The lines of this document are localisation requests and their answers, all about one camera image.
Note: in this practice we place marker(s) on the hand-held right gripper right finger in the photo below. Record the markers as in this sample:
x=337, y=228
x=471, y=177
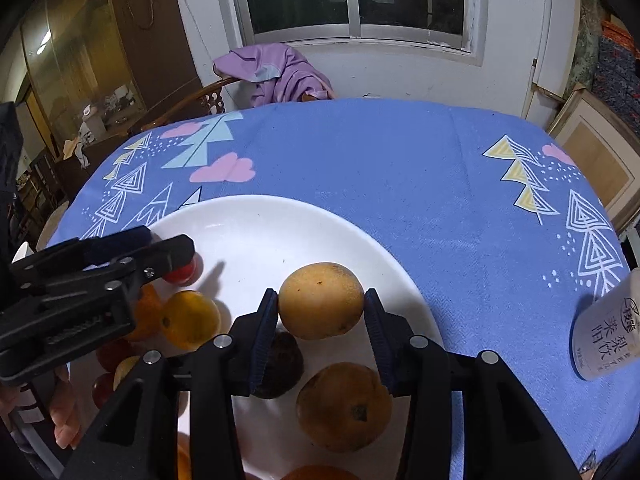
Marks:
x=377, y=340

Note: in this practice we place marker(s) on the dark brown round fruit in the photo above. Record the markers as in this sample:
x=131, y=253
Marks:
x=285, y=365

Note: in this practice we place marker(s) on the blue printed tablecloth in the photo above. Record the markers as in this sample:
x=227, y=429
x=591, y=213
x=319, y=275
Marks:
x=400, y=185

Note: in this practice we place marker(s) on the mottled stone board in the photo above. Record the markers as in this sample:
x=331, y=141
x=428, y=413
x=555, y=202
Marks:
x=587, y=35

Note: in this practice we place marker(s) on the bright orange mandarin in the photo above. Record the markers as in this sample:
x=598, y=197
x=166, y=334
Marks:
x=190, y=317

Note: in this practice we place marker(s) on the purple jacket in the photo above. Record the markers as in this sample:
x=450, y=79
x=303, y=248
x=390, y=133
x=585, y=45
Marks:
x=280, y=72

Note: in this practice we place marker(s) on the white drink can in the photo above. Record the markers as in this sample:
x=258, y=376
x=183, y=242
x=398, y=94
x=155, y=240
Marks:
x=605, y=330

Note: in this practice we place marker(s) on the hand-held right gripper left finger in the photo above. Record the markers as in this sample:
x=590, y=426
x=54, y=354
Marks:
x=265, y=340

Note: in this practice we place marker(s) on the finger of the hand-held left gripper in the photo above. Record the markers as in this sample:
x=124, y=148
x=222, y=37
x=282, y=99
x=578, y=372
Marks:
x=100, y=245
x=165, y=257

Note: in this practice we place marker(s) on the small red fruit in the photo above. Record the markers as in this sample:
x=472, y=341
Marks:
x=112, y=355
x=187, y=272
x=102, y=390

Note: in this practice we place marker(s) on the white wall conduit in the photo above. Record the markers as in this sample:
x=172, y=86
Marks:
x=535, y=85

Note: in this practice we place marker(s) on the white round plate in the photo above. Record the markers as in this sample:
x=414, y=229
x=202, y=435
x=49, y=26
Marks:
x=260, y=240

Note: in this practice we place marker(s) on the person's left hand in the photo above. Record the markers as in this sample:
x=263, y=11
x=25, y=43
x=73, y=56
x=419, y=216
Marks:
x=65, y=405

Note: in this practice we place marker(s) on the yellow red small apple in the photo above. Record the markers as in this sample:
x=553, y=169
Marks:
x=125, y=372

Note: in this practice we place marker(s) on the small orange mandarin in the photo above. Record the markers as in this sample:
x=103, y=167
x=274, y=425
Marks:
x=147, y=312

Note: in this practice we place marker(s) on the wooden chair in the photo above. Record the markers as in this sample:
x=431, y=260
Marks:
x=200, y=95

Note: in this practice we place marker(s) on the wooden cabinet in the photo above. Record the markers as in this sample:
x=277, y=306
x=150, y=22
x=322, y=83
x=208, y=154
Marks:
x=150, y=35

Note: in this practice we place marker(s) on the brownish yellow round fruit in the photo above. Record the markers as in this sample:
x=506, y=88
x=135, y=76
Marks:
x=340, y=405

